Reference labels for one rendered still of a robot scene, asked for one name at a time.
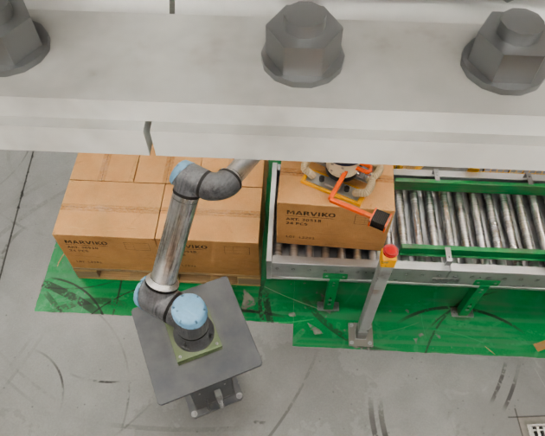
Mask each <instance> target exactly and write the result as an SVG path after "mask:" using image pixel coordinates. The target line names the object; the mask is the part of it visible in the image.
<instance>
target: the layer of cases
mask: <svg viewBox="0 0 545 436"><path fill-rule="evenodd" d="M182 160H188V161H190V162H192V163H195V164H198V165H200V166H202V167H203V168H205V169H207V170H210V171H212V172H217V171H218V170H220V169H221V168H227V167H228V166H229V165H230V164H231V163H232V162H233V160H234V158H212V157H169V156H156V152H155V149H154V146H153V143H152V147H151V154H150V155H149V156H147V155H126V154H103V153H81V152H78V155H77V158H76V161H75V164H74V168H73V171H72V174H71V176H70V180H69V182H68V186H67V190H66V193H65V195H64V198H63V201H62V204H61V209H60V212H59V214H58V217H57V220H56V223H55V225H54V230H53V233H52V235H53V236H54V238H55V240H56V241H57V243H58V245H59V246H60V248H61V250H62V251H63V253H64V254H65V255H66V257H67V259H68V261H69V262H70V264H71V265H72V267H83V268H102V269H121V270H141V271H152V269H153V266H154V262H155V259H156V256H157V250H158V246H159V242H160V239H161V235H162V232H163V229H164V223H165V219H166V215H167V212H168V208H169V205H170V199H171V196H172V190H173V186H174V185H172V184H171V183H170V174H171V172H172V171H173V169H174V168H175V167H176V165H177V164H178V163H180V162H181V161H182ZM267 162H268V160H260V161H259V162H258V163H257V165H256V166H255V167H254V168H253V169H252V171H251V172H250V173H249V174H248V175H247V177H246V178H245V179H244V180H243V181H242V187H241V189H240V190H239V192H238V193H237V194H235V195H234V196H231V197H229V198H227V199H224V200H220V201H207V200H203V199H202V198H200V199H199V201H198V203H197V207H196V212H195V216H194V219H193V222H192V225H191V229H190V231H189V237H188V240H187V243H186V247H185V250H184V253H183V258H182V262H181V265H180V268H179V271H178V272H180V273H218V274H237V275H256V276H260V261H261V248H262V235H263V222H264V211H265V198H266V174H267Z"/></svg>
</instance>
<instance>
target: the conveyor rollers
mask: <svg viewBox="0 0 545 436"><path fill-rule="evenodd" d="M453 196H454V201H455V207H456V212H457V217H458V228H459V233H460V239H461V244H462V247H471V241H470V235H469V230H468V226H467V220H466V215H465V206H464V201H463V196H462V192H453ZM468 196H469V202H470V206H471V215H472V219H473V225H474V229H475V235H476V239H477V244H478V247H487V244H486V239H485V235H484V227H483V223H482V218H481V213H480V208H479V204H478V196H477V193H468ZM497 196H498V200H499V204H500V209H501V212H502V217H503V224H504V227H505V232H506V236H507V240H508V244H509V248H519V246H518V243H517V239H516V232H515V229H514V224H513V221H512V217H511V212H510V206H509V202H508V198H507V195H506V194H497ZM512 196H513V200H514V204H515V208H516V214H517V218H518V221H519V226H520V229H521V233H522V237H523V244H524V247H525V249H535V246H534V242H533V239H532V235H531V232H530V228H529V222H528V218H527V215H526V211H525V207H524V204H523V198H522V195H512ZM409 197H410V205H411V213H412V222H413V230H414V244H421V245H424V241H423V234H422V227H421V219H420V206H419V198H418V191H417V190H409ZM424 197H425V204H426V217H427V224H428V231H429V237H430V244H431V245H439V235H438V229H437V222H436V216H435V210H434V203H433V192H432V191H424ZM483 197H484V205H485V209H486V214H487V218H488V222H489V227H490V235H491V239H492V244H493V247H501V248H503V244H502V240H501V235H500V232H499V227H498V223H497V216H496V211H495V207H494V203H493V199H492V194H488V193H483ZM527 197H528V200H529V206H530V210H531V214H532V217H533V220H534V223H535V230H536V233H537V237H538V240H539V244H540V248H541V250H545V226H544V223H543V219H542V214H541V210H540V207H539V203H538V201H537V197H536V196H531V195H527ZM394 198H395V207H396V217H397V227H398V236H399V246H400V247H401V244H408V242H407V225H406V217H405V209H404V200H403V191H402V189H395V190H394ZM542 199H543V202H544V206H545V196H542ZM439 202H440V208H441V214H442V221H443V226H444V232H445V238H446V245H447V246H455V240H454V235H453V229H452V219H451V213H450V208H449V202H448V196H447V192H445V191H439ZM387 244H392V245H393V243H392V233H391V225H390V228H389V230H388V235H387V238H386V240H385V243H384V246H386V245H387ZM282 248H283V243H277V200H276V215H275V231H274V247H273V255H281V256H282ZM352 252H353V259H360V260H361V259H362V249H353V248H352ZM289 256H298V244H290V250H289ZM305 257H314V246H309V245H305ZM329 257H330V247H321V258H329ZM337 258H340V259H346V254H345V248H341V247H337ZM369 260H378V258H377V251H376V250H369Z"/></svg>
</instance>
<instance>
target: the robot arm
mask: <svg viewBox="0 0 545 436"><path fill-rule="evenodd" d="M259 161H260V160H257V159H234V160H233V162H232V163H231V164H230V165H229V166H228V167H227V168H221V169H220V170H218V171H217V172H212V171H210V170H207V169H205V168H203V167H202V166H200V165H198V164H196V163H192V162H190V161H188V160H182V161H181V162H180V163H178V164H177V165H176V167H175V168H174V169H173V171H172V172H171V174H170V183H171V184H172V185H174V186H173V190H172V196H171V199H170V205H169V208H168V212H167V215H166V219H165V223H164V226H163V232H162V235H161V239H160V242H159V246H158V250H157V256H156V259H155V262H154V266H153V269H152V272H151V273H149V274H148V275H146V276H144V277H143V278H142V279H141V280H140V283H138V285H137V287H136V289H135V292H134V297H133V301H134V303H135V305H136V306H138V307H139V308H140V309H141V310H143V311H146V312H148V313H150V314H151V315H152V316H154V317H156V318H158V319H160V320H162V321H163V322H165V323H167V324H169V325H170V326H172V327H174V330H173V336H174V339H175V342H176V344H177V346H178V347H179V348H181V349H183V350H185V351H188V352H197V351H201V350H203V349H205V348H207V347H208V346H209V345H210V344H211V342H212V340H213V338H214V334H215V329H214V325H213V323H212V321H211V320H210V318H209V317H208V309H207V306H206V305H205V303H204V301H203V300H202V299H201V298H200V297H199V296H197V295H195V294H193V293H185V294H184V293H182V292H180V291H178V287H179V281H178V279H177V278H176V277H177V274H178V271H179V268H180V265H181V262H182V258H183V253H184V250H185V247H186V243H187V240H188V237H189V231H190V229H191V225H192V222H193V219H194V216H195V212H196V207H197V203H198V201H199V199H200V198H202V199H203V200H207V201H220V200H224V199H227V198H229V197H231V196H234V195H235V194H237V193H238V192H239V190H240V189H241V187H242V181H243V180H244V179H245V178H246V177H247V175H248V174H249V173H250V172H251V171H252V169H253V168H254V167H255V166H256V165H257V163H258V162H259Z"/></svg>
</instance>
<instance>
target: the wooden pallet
mask: <svg viewBox="0 0 545 436"><path fill-rule="evenodd" d="M265 217H266V198H265V211H264V222H263V233H264V230H265ZM73 269H74V271H75V272H76V274H77V276H78V277H79V279H116V280H136V281H140V280H141V279H142V278H143V277H144V276H146V275H148V274H149V273H152V271H141V270H121V269H102V268H83V267H73ZM224 276H226V277H228V279H229V282H230V284H231V285H250V286H260V281H261V261H260V276H256V275H237V274H218V273H198V272H178V274H177V277H176V278H177V279H178V281H179V283H193V284H204V283H207V282H209V281H212V280H214V279H218V278H221V277H224Z"/></svg>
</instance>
